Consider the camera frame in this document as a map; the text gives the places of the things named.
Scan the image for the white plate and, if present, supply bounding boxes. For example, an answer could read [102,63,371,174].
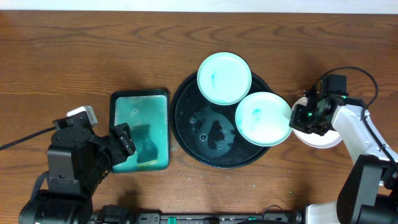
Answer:
[290,96,343,149]

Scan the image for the green yellow sponge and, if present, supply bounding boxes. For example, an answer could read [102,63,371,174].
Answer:
[131,126,158,164]

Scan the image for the mint green plate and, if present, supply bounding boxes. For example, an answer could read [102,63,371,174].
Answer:
[235,92,292,147]
[197,52,252,106]

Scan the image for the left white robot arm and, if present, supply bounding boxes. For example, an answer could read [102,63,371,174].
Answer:
[19,111,136,223]

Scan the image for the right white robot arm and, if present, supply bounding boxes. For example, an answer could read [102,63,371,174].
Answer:
[290,91,397,223]

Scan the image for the green rectangular water tray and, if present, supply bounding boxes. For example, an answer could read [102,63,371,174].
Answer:
[109,89,169,173]

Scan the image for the round black tray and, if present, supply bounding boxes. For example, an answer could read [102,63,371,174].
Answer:
[170,72,269,169]

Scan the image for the mint green plate top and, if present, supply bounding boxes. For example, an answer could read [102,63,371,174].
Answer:
[197,52,252,106]

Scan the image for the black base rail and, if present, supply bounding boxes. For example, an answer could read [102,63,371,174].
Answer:
[88,205,305,224]

